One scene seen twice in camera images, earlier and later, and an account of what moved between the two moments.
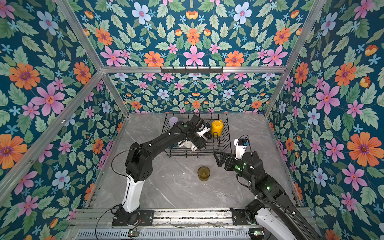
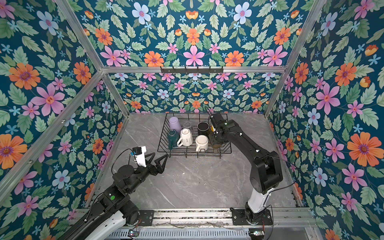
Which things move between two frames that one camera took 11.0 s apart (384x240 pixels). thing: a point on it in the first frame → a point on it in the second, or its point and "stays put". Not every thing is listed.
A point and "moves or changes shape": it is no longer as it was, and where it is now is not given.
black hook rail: x=191 y=70 stays put
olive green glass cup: x=203 y=173 → x=216 y=146
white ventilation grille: x=165 y=234 stays put
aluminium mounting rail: x=177 y=217 stays put
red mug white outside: x=193 y=147 moves or changes shape
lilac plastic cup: x=172 y=120 stays put
